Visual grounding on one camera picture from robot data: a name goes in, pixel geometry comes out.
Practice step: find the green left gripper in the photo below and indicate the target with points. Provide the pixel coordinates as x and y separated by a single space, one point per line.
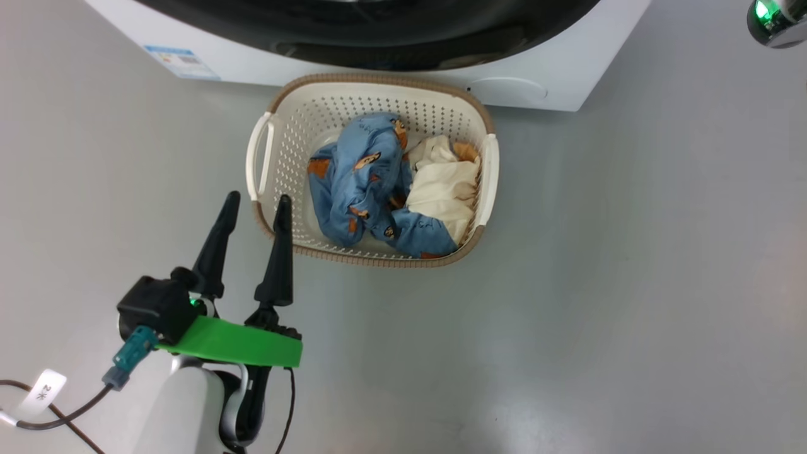
239 343

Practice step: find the blue garment with orange prints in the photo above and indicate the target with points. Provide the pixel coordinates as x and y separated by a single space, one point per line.
362 183

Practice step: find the cream white garment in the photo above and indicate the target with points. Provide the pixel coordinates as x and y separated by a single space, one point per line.
441 189

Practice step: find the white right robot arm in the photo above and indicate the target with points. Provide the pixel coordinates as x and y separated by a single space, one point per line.
778 25

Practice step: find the cream basket with brown rim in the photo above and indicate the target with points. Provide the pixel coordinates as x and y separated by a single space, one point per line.
296 132

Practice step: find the white front-load washing machine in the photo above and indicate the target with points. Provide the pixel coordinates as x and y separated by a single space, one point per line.
555 69

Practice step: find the blue energy label sticker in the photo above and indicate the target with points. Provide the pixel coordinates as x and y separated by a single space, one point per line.
179 61

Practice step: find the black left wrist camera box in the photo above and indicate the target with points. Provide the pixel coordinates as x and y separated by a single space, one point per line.
154 306

